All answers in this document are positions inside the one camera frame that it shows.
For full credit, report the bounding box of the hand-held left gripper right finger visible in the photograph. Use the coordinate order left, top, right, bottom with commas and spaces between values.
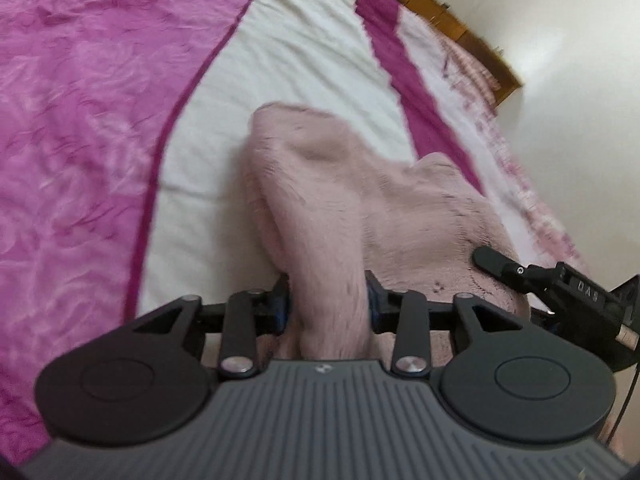
365, 270, 522, 378

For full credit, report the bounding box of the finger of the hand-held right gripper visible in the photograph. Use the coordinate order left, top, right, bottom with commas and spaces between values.
472, 245, 559, 297

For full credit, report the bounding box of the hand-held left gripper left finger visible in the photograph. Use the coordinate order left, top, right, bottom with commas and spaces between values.
134, 279, 292, 379

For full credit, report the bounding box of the pink knit cardigan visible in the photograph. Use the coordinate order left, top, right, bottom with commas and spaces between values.
242, 102, 532, 362

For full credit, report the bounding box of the pink crochet blanket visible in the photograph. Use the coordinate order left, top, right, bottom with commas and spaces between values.
435, 35, 506, 116

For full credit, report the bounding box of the wooden headboard with drawers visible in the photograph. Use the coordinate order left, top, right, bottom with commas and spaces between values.
344, 0, 524, 107

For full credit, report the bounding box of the magenta floral striped bedspread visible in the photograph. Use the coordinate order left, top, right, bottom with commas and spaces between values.
0, 0, 596, 463

